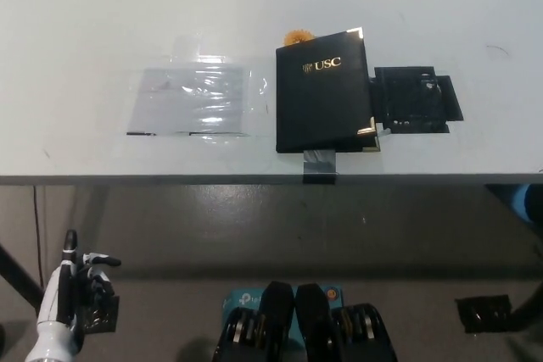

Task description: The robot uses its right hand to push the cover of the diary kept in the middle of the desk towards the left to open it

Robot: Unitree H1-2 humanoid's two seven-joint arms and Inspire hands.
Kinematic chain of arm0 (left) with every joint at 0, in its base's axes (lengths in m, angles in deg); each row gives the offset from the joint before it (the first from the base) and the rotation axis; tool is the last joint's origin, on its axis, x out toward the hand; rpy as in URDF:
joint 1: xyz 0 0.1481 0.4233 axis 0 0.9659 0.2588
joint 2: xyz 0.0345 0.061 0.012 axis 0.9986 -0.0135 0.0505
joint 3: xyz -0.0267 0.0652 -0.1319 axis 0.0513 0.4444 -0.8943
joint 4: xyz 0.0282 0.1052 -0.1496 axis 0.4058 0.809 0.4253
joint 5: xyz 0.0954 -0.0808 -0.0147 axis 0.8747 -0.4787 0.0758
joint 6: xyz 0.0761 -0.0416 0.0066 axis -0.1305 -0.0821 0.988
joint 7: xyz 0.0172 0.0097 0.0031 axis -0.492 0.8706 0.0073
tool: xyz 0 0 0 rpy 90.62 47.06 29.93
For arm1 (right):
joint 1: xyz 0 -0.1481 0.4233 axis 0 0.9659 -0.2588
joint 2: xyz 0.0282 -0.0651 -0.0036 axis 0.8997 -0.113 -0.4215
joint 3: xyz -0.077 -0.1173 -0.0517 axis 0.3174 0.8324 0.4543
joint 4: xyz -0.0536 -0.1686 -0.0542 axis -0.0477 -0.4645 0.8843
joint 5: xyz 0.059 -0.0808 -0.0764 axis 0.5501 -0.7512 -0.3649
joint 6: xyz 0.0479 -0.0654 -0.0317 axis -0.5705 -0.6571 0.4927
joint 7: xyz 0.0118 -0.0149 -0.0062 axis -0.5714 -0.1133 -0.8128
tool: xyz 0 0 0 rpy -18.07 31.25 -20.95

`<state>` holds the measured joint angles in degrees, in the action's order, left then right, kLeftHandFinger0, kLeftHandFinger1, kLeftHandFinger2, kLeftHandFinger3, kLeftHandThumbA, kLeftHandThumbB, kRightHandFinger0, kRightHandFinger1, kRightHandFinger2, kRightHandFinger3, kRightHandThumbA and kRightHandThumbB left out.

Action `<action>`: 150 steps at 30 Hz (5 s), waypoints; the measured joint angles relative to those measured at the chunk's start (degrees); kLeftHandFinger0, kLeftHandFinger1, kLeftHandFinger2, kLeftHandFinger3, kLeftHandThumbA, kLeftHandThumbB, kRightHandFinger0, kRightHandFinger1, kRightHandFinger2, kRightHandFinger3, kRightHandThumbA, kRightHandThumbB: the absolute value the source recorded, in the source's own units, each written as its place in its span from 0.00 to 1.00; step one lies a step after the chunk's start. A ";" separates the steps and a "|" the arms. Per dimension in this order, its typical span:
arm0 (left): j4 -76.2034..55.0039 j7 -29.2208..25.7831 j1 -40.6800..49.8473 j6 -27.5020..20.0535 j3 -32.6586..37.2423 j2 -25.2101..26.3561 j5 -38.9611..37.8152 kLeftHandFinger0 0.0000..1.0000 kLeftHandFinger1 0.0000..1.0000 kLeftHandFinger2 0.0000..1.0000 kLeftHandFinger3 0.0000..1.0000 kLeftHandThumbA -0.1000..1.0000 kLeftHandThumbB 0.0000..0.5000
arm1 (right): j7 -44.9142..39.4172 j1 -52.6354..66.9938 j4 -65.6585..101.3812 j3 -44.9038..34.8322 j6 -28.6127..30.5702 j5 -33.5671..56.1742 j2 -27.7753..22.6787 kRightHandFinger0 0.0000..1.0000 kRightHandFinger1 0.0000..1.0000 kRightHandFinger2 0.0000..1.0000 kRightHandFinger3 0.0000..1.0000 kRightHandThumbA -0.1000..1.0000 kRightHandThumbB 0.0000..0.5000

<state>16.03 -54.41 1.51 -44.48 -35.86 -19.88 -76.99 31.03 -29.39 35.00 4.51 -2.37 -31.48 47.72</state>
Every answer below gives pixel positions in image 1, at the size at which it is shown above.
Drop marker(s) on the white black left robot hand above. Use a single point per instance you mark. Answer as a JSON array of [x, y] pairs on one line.
[[57, 290]]

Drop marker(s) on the black USC diary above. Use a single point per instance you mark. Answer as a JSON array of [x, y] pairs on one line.
[[320, 99]]

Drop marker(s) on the black tape patch on desk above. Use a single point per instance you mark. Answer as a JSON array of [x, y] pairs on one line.
[[407, 99]]

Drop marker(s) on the black table leg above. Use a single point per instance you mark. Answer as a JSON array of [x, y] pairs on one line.
[[21, 277]]

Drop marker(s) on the grey clear plastic sheet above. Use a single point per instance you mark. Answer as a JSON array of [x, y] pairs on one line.
[[186, 99]]

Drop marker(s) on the large black floor tape patch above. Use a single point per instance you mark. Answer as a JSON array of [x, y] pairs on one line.
[[483, 313]]

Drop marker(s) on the blue round object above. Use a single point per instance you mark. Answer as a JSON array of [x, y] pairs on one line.
[[519, 203]]

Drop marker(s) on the silver duct tape strip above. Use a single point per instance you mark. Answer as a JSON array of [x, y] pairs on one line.
[[319, 165]]

